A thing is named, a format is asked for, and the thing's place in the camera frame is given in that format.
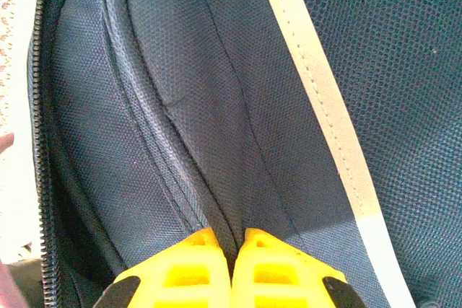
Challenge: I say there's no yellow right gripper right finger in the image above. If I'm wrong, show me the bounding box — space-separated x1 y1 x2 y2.
232 227 362 308

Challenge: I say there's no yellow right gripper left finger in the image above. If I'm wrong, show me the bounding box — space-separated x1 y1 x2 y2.
103 227 232 308

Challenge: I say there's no navy blue backpack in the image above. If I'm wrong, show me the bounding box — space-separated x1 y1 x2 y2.
27 0 462 308

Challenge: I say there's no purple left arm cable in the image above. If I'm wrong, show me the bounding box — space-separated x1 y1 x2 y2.
0 132 26 308

